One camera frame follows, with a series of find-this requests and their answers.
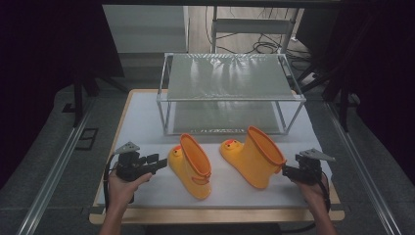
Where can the black stand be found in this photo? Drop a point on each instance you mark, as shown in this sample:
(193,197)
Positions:
(342,104)
(78,101)

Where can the wooden-edged white work board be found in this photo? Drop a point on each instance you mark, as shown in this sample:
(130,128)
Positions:
(225,196)

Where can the dark curtain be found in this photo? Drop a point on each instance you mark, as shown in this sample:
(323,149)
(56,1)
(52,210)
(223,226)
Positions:
(381,65)
(42,58)

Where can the metal frame shoe rack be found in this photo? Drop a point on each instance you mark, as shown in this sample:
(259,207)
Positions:
(228,78)

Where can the person's left hand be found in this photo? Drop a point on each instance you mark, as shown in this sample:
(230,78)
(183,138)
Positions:
(120,191)

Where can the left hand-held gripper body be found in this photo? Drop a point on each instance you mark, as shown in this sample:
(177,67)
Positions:
(129,164)

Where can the aluminium rail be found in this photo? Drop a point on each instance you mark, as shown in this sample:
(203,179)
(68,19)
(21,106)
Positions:
(52,176)
(365,176)

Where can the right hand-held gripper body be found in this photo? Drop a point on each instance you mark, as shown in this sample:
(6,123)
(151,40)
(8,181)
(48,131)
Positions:
(310,169)

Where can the person's right hand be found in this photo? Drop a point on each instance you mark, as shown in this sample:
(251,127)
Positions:
(316,196)

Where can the yellow duck rain boot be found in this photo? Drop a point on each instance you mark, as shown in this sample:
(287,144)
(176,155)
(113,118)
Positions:
(253,163)
(191,178)

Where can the grey metal stand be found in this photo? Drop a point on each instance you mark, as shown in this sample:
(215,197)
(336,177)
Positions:
(251,26)

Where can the white cabinet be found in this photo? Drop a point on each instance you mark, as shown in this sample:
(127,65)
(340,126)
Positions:
(147,29)

